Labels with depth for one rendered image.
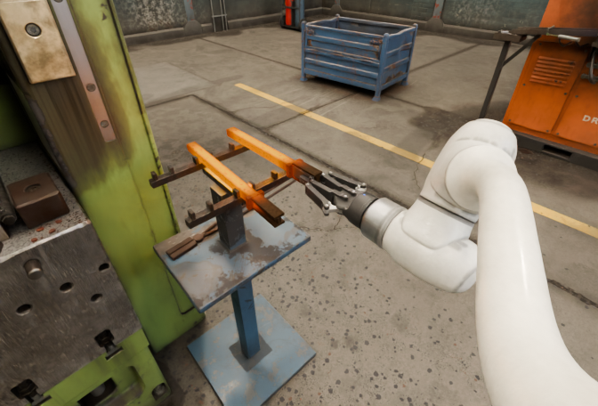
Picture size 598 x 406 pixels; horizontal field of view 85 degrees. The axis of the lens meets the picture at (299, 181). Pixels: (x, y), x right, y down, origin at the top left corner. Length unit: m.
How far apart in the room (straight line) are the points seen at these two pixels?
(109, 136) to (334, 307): 1.23
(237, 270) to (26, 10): 0.76
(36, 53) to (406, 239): 0.86
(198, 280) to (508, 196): 0.79
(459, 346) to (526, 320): 1.44
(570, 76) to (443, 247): 2.86
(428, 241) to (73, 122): 0.87
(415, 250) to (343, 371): 1.05
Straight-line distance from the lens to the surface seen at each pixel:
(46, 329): 1.07
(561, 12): 3.34
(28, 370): 1.15
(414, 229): 0.60
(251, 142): 0.95
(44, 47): 0.95
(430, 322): 1.79
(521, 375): 0.29
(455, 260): 0.59
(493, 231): 0.40
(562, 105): 3.42
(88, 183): 1.09
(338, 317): 1.70
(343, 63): 4.17
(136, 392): 1.49
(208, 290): 0.96
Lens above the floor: 1.43
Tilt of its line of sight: 35 degrees down
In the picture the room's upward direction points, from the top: straight up
